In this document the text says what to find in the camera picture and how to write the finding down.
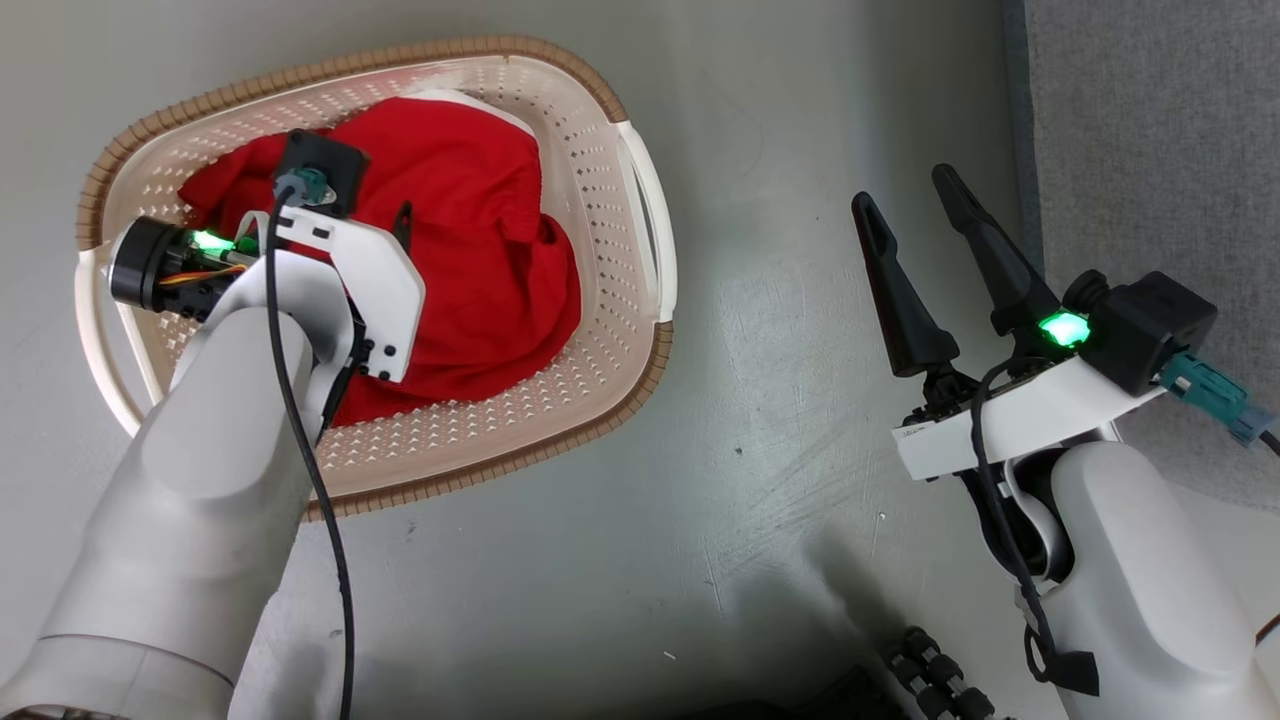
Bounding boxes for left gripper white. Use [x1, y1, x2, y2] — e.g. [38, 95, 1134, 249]
[108, 202, 426, 386]

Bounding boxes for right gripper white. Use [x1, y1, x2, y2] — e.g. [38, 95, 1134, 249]
[851, 164, 1166, 483]

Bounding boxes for red and white garment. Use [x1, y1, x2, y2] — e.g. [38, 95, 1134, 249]
[178, 95, 584, 429]

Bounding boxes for grey fabric sofa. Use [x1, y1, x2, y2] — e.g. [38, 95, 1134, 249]
[1003, 0, 1280, 511]

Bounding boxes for cream laundry basket brown rim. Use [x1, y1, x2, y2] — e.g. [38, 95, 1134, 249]
[75, 35, 679, 521]

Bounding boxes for thin black cable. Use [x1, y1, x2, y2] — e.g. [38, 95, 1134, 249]
[965, 358, 1101, 698]

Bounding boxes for black cable with teal connector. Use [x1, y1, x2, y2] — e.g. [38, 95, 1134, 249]
[262, 168, 358, 720]
[1160, 352, 1280, 461]

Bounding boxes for black ribbed hose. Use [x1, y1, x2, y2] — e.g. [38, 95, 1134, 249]
[887, 626, 1001, 720]

